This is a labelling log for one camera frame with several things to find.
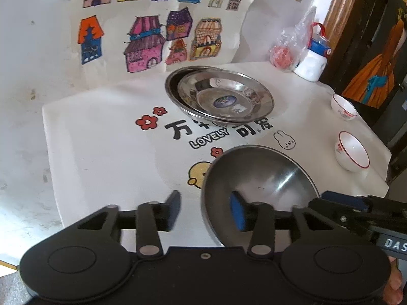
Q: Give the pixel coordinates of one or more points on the small white printed ceramic bowl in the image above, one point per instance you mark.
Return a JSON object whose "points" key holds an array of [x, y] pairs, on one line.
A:
{"points": [[345, 106]]}

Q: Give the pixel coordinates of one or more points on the coloured houses drawing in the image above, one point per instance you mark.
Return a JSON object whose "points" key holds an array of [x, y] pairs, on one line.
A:
{"points": [[152, 22]]}

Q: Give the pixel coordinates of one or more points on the white water bottle blue lid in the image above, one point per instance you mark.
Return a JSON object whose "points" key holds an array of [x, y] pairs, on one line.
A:
{"points": [[313, 60]]}

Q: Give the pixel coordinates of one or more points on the wooden door frame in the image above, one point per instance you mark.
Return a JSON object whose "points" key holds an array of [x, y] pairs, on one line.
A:
{"points": [[345, 6]]}

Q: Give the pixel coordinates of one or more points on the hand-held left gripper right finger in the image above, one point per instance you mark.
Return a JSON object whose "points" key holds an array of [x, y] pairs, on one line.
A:
{"points": [[238, 211]]}

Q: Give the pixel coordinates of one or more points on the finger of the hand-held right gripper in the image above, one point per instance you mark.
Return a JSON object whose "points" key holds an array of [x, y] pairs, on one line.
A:
{"points": [[346, 219], [343, 198]]}

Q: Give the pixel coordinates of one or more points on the steel bowl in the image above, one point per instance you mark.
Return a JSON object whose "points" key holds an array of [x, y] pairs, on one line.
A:
{"points": [[270, 171]]}

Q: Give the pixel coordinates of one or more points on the steel plate with dark sticker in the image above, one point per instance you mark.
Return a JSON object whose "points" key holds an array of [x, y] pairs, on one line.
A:
{"points": [[229, 89]]}

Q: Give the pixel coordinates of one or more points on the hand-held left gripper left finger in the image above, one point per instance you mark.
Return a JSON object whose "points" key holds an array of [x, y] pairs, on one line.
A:
{"points": [[173, 211]]}

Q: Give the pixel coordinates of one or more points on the white red-rimmed ceramic bowl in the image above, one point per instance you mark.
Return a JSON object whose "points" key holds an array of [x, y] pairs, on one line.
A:
{"points": [[351, 149]]}

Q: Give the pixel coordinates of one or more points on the clear plastic bag red contents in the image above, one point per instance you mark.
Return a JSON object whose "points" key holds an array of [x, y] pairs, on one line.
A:
{"points": [[286, 54]]}

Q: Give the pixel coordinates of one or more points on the person's right hand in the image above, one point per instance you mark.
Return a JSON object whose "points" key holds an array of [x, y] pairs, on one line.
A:
{"points": [[397, 282]]}

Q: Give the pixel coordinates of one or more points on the painting of orange-dressed figure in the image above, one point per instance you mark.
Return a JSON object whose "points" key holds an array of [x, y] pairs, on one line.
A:
{"points": [[378, 70]]}

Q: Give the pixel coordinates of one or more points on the white printed tablecloth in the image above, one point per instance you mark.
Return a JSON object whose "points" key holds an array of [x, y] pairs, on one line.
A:
{"points": [[111, 152]]}

